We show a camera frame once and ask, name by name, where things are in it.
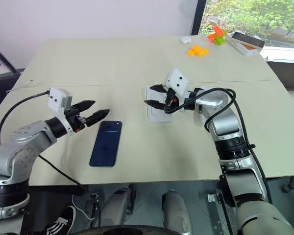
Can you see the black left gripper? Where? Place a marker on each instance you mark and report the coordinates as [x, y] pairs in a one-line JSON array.
[[74, 120]]

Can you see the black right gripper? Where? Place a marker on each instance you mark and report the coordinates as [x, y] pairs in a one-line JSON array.
[[172, 102]]

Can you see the dark blue smartphone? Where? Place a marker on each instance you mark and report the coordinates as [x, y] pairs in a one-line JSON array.
[[105, 147]]

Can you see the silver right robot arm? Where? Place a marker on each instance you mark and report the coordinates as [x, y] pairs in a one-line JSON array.
[[223, 122]]

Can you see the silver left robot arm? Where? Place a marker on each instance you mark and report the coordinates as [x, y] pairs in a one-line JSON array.
[[22, 156]]

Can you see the white orange phone box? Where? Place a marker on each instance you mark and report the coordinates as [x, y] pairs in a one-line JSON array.
[[247, 45]]

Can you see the yellow toy brick cluster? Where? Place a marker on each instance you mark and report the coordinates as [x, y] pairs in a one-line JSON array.
[[198, 51]]

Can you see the white earbud case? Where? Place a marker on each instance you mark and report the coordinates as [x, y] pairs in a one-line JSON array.
[[185, 39]]

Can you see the small orange toy brick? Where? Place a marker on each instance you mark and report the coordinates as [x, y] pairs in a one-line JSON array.
[[211, 37]]

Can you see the green toy brick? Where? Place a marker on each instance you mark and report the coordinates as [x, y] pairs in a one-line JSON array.
[[220, 40]]

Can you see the long orange toy brick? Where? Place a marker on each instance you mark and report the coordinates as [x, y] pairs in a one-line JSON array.
[[218, 30]]

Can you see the grey rounded leg shell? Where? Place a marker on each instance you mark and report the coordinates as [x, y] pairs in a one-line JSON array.
[[176, 213], [117, 205]]

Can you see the black white-striped sneaker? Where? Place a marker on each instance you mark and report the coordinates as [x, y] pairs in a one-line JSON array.
[[61, 222]]

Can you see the black low cabinet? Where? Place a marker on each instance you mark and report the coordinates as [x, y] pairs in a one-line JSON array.
[[286, 76]]

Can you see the grey metal table leg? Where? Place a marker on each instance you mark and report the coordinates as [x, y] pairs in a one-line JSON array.
[[218, 215]]

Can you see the grey chair base part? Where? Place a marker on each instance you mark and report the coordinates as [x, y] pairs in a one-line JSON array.
[[290, 186]]

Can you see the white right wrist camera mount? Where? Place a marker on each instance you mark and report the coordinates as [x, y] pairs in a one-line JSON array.
[[177, 79]]

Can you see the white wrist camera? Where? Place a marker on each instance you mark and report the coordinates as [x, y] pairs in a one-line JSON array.
[[57, 98]]

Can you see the black window frame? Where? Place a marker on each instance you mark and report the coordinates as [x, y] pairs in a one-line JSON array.
[[198, 17]]

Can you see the black metal frame bar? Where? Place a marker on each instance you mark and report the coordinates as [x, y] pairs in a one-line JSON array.
[[2, 57]]

